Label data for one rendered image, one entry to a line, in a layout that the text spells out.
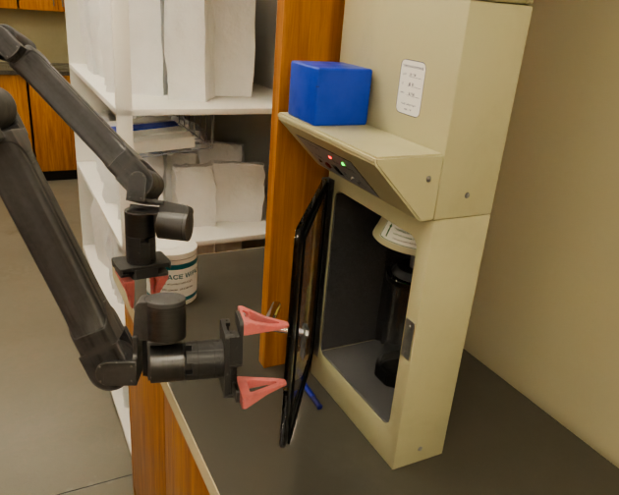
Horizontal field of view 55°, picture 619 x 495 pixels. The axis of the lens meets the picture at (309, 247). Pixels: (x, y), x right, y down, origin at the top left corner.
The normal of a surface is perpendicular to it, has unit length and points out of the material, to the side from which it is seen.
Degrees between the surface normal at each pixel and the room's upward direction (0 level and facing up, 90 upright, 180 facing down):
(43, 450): 0
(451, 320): 90
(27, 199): 79
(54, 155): 90
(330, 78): 90
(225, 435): 0
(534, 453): 0
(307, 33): 90
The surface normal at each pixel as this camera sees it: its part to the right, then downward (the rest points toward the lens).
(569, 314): -0.89, 0.11
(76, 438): 0.07, -0.92
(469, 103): 0.45, 0.37
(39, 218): 0.15, 0.21
